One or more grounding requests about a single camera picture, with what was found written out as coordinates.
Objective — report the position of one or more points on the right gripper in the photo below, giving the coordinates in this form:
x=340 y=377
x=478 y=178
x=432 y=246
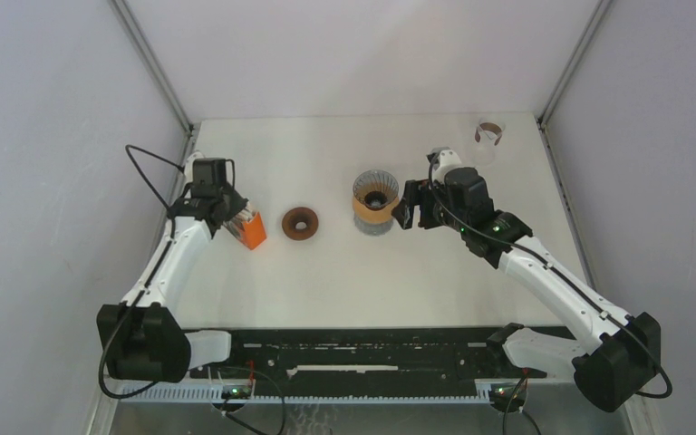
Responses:
x=416 y=193

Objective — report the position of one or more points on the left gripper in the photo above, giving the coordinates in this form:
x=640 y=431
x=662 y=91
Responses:
x=237 y=204

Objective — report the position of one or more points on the grey glass carafe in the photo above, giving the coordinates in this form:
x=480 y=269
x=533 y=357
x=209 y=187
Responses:
x=372 y=229

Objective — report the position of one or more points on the grey ribbed glass dripper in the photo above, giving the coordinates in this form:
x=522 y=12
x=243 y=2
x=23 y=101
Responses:
x=375 y=189

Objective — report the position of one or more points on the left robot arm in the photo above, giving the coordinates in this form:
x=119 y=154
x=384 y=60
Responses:
x=140 y=336

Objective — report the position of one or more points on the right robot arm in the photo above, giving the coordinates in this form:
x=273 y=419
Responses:
x=611 y=356

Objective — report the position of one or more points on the orange filter holder box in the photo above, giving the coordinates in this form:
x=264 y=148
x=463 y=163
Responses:
x=248 y=228

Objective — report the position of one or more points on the clear glass with brown band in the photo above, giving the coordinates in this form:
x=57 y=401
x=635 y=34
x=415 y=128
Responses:
x=487 y=136

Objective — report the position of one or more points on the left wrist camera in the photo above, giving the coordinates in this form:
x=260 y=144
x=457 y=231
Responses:
x=188 y=171

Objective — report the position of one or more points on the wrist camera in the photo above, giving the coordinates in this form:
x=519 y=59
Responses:
x=442 y=160
x=188 y=171

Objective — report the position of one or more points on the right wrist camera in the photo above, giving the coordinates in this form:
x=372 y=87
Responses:
x=442 y=160

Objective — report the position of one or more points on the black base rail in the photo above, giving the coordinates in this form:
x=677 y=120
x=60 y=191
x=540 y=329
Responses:
x=460 y=364

